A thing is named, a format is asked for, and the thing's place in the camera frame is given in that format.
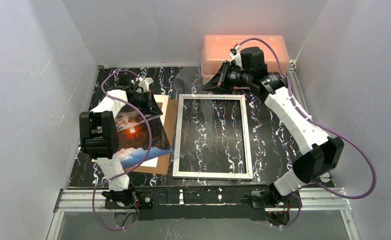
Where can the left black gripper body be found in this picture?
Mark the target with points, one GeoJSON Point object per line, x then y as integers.
{"type": "Point", "coordinates": [143, 99]}

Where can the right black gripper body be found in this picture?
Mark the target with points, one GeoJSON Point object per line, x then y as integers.
{"type": "Point", "coordinates": [224, 76]}

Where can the sunset landscape photo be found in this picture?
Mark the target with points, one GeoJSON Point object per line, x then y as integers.
{"type": "Point", "coordinates": [134, 140]}

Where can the clear glass sheet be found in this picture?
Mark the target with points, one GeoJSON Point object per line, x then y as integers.
{"type": "Point", "coordinates": [185, 86]}

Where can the white picture frame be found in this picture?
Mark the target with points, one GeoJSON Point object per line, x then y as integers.
{"type": "Point", "coordinates": [212, 140]}

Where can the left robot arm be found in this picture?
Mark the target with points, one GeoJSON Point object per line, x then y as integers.
{"type": "Point", "coordinates": [98, 133]}

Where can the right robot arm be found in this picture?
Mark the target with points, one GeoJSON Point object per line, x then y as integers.
{"type": "Point", "coordinates": [320, 152]}

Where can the pink plastic storage box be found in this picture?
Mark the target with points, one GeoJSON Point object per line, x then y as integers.
{"type": "Point", "coordinates": [216, 49]}

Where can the brown backing board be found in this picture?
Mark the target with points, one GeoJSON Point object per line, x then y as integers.
{"type": "Point", "coordinates": [162, 159]}

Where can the aluminium rail base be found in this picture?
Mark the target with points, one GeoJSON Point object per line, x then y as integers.
{"type": "Point", "coordinates": [197, 202]}

